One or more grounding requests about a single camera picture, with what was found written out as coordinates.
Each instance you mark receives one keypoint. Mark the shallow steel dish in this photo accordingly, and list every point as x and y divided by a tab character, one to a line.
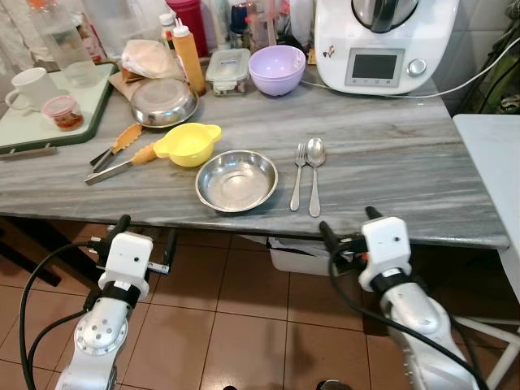
236	182

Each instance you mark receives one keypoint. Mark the clear plastic jug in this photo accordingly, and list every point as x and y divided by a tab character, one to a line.
122	24

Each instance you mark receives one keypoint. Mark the yellow plastic strainer bowl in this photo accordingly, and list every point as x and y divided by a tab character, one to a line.
188	146

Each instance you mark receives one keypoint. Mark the orange tipped steel tongs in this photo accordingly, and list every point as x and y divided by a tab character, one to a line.
123	140

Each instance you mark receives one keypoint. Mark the clear bottle orange cap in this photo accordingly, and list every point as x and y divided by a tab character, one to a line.
65	49

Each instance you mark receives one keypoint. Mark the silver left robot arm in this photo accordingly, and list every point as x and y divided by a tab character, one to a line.
101	335

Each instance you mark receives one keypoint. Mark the crumpled beige bag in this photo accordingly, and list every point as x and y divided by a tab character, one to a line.
150	59

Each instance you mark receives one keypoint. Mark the orange sauce squeeze bottle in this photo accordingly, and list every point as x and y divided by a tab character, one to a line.
189	61

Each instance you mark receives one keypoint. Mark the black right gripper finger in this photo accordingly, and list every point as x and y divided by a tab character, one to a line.
374	214
328	234

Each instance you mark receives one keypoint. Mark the purple plastic bowl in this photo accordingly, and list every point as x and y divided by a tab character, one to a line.
278	71

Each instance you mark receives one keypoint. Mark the small red-lid plastic tub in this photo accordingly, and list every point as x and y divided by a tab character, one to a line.
62	112

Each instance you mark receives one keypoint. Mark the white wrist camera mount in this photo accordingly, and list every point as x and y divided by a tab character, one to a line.
386	248
128	258

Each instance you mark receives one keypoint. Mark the white folding table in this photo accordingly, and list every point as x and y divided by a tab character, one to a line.
491	162

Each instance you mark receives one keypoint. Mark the green rimmed tray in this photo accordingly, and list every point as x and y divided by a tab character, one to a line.
16	130

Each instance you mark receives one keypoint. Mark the steel fork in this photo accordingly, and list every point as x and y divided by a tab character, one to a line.
299	175

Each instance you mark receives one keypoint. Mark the clear lidded food container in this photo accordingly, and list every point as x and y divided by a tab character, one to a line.
228	71

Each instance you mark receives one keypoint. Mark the deep steel bowl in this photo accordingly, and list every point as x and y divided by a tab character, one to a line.
164	103

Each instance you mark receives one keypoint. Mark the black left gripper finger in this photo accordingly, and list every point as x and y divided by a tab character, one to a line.
122	225
171	244

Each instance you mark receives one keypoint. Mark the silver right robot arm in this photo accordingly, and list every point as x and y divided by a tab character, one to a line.
416	315

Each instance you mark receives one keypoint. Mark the white ceramic mug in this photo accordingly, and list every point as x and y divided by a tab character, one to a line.
34	88

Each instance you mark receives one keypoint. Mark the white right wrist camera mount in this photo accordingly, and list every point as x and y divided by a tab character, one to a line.
386	248

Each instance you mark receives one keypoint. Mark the steel spoon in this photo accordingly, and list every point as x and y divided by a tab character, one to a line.
315	152

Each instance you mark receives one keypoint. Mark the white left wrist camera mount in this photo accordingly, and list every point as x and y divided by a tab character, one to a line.
128	258

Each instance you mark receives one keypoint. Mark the dark green bag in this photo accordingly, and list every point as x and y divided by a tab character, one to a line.
496	77

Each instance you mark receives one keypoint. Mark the white plastic storage box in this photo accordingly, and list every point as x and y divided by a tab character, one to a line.
305	258

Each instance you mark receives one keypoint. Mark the red plastic canister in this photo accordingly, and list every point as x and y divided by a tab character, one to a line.
191	12

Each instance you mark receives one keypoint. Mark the white kitchen cooking machine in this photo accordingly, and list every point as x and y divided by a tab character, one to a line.
382	45

